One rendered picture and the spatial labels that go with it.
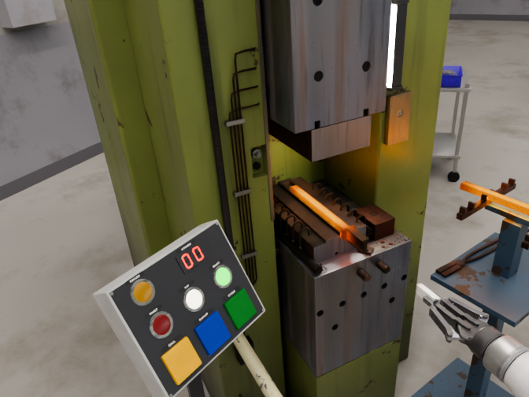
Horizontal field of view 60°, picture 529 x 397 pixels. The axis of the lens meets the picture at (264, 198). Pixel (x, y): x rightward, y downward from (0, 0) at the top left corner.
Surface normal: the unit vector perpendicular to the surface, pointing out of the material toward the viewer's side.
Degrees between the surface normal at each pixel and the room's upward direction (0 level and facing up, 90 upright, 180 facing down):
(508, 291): 0
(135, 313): 60
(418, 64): 90
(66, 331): 0
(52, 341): 0
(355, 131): 90
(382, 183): 90
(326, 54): 90
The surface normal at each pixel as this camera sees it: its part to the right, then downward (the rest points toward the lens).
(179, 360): 0.64, -0.21
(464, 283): -0.07, -0.87
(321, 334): 0.44, 0.41
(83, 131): 0.84, 0.22
